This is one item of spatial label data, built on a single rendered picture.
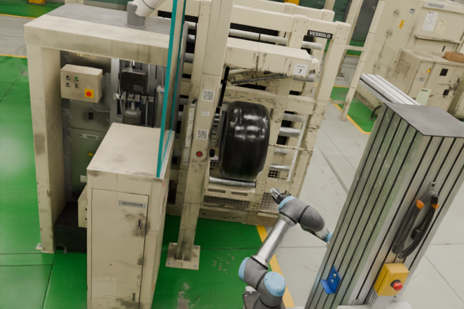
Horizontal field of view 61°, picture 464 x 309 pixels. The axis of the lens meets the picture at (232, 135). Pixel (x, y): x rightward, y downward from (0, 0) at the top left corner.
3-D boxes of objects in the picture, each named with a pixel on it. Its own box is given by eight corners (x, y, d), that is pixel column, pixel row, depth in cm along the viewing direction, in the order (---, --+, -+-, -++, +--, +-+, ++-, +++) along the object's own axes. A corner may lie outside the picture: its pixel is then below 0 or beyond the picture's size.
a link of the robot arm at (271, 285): (273, 311, 201) (279, 292, 195) (253, 295, 208) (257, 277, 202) (286, 297, 210) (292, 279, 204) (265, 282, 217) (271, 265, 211)
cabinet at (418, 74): (390, 132, 640) (420, 58, 582) (372, 116, 689) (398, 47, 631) (437, 135, 663) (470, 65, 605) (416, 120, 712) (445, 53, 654)
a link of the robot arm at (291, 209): (255, 290, 202) (310, 203, 216) (232, 274, 209) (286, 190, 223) (259, 293, 212) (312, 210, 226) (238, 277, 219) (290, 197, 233)
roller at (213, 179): (208, 174, 281) (207, 178, 283) (208, 178, 277) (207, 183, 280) (256, 180, 284) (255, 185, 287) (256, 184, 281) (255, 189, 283)
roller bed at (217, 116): (191, 144, 318) (196, 112, 304) (192, 136, 331) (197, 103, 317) (215, 147, 320) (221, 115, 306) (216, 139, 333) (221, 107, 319)
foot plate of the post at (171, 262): (165, 266, 319) (166, 263, 317) (169, 243, 342) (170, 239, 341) (198, 270, 321) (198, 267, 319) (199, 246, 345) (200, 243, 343)
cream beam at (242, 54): (223, 66, 274) (226, 45, 267) (223, 56, 296) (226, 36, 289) (307, 80, 279) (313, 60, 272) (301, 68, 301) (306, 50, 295)
